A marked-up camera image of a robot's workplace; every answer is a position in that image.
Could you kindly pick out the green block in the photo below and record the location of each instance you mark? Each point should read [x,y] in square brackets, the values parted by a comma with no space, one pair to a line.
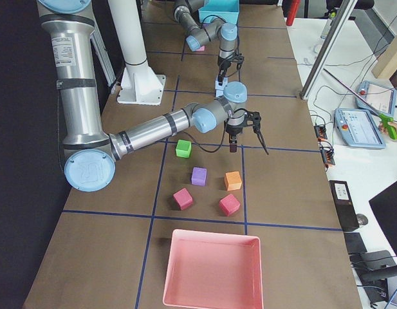
[183,148]

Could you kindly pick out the red block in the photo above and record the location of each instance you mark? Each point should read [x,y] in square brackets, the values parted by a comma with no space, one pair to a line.
[229,204]

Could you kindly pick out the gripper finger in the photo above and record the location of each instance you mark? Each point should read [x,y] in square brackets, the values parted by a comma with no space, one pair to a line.
[221,76]
[233,143]

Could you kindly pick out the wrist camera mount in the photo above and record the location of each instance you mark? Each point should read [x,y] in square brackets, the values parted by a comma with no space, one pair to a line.
[253,119]
[238,59]

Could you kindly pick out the far purple block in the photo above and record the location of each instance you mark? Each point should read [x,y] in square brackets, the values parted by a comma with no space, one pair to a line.
[199,176]

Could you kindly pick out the aluminium frame post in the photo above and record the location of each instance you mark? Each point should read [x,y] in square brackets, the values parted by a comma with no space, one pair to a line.
[337,25]

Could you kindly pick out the near teach pendant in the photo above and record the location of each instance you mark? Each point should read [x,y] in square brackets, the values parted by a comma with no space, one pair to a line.
[358,129]

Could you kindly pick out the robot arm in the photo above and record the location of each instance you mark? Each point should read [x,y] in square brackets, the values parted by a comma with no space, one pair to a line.
[215,29]
[98,138]

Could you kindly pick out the black box device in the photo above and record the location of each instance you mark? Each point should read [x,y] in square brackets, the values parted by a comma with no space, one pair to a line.
[344,205]

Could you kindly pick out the computer mouse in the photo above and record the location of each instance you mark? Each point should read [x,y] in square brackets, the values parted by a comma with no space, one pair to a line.
[362,220]

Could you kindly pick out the light blue block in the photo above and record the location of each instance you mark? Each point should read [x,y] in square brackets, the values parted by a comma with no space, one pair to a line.
[219,86]

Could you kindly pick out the pink tray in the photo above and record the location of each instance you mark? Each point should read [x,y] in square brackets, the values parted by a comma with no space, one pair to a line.
[213,270]

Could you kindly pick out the white pillar with base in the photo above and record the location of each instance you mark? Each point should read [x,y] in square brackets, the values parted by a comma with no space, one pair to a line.
[139,85]

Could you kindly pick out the black monitor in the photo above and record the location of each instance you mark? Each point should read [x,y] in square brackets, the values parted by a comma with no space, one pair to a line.
[384,208]

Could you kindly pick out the far teach pendant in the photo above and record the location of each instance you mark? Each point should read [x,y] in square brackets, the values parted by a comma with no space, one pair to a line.
[381,98]

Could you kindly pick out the grabber reacher tool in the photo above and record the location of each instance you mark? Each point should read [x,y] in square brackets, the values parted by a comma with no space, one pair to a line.
[386,120]

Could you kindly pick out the far orange block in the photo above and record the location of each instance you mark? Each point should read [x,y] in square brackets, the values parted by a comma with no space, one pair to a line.
[233,180]

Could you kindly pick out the teach pendant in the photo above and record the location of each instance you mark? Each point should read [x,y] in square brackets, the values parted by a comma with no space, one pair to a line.
[358,129]
[381,98]

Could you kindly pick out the magenta block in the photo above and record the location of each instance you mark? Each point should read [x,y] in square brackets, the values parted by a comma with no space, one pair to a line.
[183,198]

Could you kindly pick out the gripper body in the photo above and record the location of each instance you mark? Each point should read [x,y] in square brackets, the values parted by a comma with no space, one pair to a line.
[233,131]
[222,64]

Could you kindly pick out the red cylinder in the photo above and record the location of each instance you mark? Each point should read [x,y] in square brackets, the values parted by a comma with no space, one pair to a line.
[292,11]

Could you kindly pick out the blue tray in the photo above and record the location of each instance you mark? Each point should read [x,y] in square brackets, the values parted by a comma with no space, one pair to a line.
[228,10]

